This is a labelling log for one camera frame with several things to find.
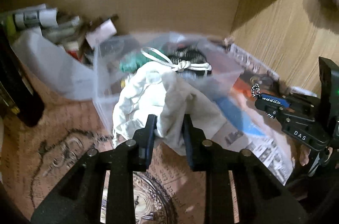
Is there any black cap with striped trim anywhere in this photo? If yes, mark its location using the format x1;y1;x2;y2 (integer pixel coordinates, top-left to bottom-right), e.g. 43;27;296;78
167;46;212;79

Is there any white drawstring pouch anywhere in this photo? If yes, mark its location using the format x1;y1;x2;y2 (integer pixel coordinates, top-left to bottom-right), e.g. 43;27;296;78
112;47;226;156

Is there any green knitted cloth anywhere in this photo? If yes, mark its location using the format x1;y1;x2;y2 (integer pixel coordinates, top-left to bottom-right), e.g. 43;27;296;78
119;52;147;73

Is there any black round gadget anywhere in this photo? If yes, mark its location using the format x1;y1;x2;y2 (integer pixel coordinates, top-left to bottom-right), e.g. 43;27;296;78
249;74;275;90

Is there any clear plastic storage box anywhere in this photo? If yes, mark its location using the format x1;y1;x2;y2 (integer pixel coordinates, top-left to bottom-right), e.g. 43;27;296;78
91;31;244;135

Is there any dark glass bottle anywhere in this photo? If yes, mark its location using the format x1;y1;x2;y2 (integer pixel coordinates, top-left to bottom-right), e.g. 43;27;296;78
1;26;45;127

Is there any white plastic bag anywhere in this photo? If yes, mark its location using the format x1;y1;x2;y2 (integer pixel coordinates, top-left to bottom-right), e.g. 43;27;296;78
12;28;94;101

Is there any small white box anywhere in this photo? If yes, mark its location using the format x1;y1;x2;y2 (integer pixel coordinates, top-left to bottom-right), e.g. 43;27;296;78
86;19;117;49

